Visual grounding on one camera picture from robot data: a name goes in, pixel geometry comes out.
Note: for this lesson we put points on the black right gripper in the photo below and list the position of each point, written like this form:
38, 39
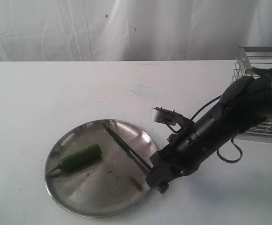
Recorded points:
167, 167

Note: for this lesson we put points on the black handled knife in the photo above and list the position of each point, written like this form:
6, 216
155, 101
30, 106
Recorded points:
144, 167

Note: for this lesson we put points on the green chili pepper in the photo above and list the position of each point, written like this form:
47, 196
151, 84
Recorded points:
77, 159

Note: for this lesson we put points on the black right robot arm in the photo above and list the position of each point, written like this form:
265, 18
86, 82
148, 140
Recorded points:
197, 140

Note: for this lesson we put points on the round steel plate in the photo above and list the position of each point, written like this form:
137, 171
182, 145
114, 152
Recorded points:
107, 186

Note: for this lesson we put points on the white backdrop curtain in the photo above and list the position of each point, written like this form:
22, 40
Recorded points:
111, 30

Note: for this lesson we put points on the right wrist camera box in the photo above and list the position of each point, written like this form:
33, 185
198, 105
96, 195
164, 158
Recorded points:
165, 116

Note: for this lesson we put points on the steel wire utensil rack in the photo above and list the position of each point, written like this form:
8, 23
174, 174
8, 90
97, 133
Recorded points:
253, 76

